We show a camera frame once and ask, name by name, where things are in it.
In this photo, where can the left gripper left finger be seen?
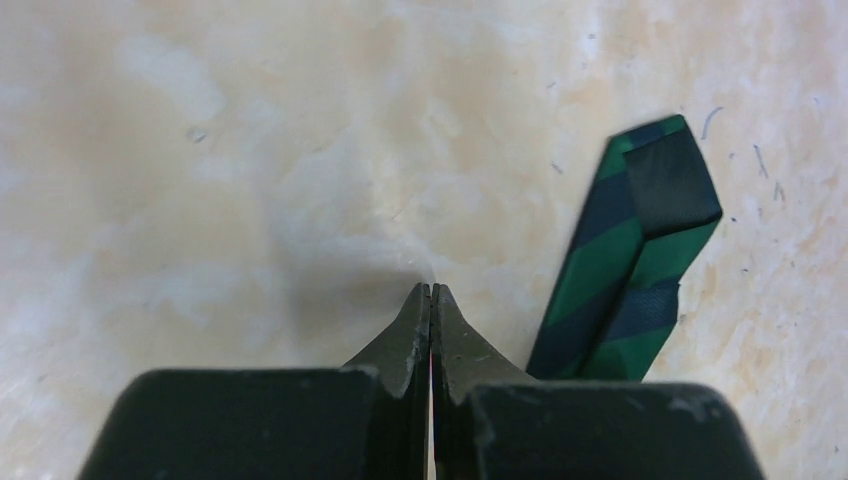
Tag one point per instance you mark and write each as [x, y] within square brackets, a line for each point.
[397, 438]

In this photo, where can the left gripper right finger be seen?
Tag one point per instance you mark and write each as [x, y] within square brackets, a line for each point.
[461, 359]

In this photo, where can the green plaid tie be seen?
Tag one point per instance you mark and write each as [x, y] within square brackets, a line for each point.
[650, 210]

